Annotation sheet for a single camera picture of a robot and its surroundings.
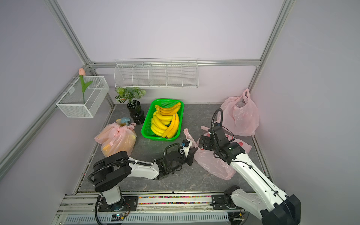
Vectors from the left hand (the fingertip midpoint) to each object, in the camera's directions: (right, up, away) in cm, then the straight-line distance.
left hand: (198, 149), depth 80 cm
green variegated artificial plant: (-44, +34, +12) cm, 57 cm away
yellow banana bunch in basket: (-24, +18, +21) cm, 37 cm away
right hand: (+5, +5, 0) cm, 7 cm away
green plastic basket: (-34, +9, +17) cm, 39 cm away
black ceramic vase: (-43, +22, +21) cm, 52 cm away
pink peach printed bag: (+6, -7, +2) cm, 9 cm away
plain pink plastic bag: (+35, +20, +28) cm, 50 cm away
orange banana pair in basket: (-17, +10, +14) cm, 24 cm away
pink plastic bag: (-48, +6, 0) cm, 48 cm away
